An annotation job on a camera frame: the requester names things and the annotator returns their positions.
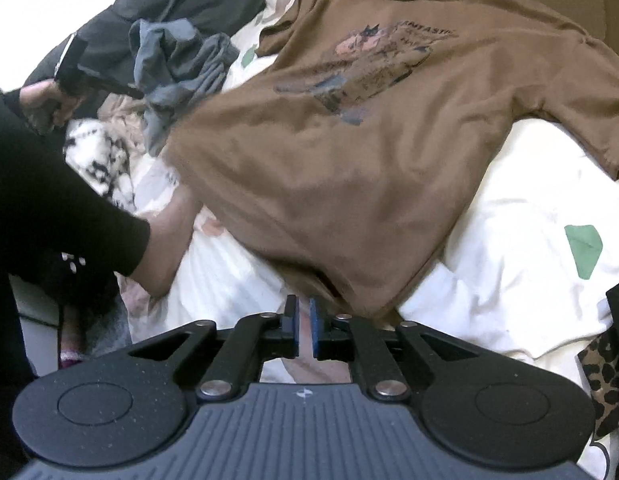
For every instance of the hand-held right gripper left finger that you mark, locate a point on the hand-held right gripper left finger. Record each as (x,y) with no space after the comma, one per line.
(291,327)

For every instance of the black white fuzzy cloth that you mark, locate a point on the black white fuzzy cloth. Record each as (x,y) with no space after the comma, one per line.
(96,155)

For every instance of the person's black printed clothing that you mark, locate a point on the person's black printed clothing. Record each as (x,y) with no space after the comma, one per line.
(64,200)

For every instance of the leopard print cloth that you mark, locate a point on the leopard print cloth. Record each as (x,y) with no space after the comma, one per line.
(607,380)

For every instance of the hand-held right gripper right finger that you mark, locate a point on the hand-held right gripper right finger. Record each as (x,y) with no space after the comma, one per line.
(317,327)

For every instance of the brown printed t-shirt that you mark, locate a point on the brown printed t-shirt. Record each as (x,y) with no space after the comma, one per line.
(364,160)

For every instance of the bear printed blanket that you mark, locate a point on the bear printed blanket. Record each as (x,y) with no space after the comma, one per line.
(514,200)

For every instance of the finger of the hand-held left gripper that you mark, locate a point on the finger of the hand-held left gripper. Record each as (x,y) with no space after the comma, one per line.
(114,86)

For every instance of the person's left hand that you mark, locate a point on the person's left hand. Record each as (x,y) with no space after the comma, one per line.
(36,105)

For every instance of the grey blue pants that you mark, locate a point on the grey blue pants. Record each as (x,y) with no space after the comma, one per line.
(174,65)

